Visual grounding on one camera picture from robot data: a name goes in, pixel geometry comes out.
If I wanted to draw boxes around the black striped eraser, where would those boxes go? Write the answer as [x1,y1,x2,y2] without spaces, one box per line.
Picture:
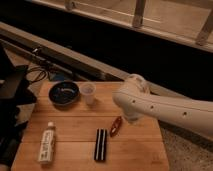
[94,129,107,161]

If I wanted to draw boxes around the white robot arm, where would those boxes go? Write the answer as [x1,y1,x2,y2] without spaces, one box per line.
[112,74,213,138]

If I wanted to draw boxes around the clear plastic cup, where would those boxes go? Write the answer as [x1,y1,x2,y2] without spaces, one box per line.
[79,82,96,105]

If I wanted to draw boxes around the dark blue bowl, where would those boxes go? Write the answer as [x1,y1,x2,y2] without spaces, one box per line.
[48,81,79,106]

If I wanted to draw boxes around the white tube bottle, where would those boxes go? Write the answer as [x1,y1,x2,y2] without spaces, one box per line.
[38,122,56,164]

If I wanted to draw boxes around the black equipment on left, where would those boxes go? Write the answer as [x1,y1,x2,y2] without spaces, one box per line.
[0,44,36,167]

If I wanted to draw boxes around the black cable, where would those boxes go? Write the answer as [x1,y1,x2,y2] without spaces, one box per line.
[25,65,54,83]

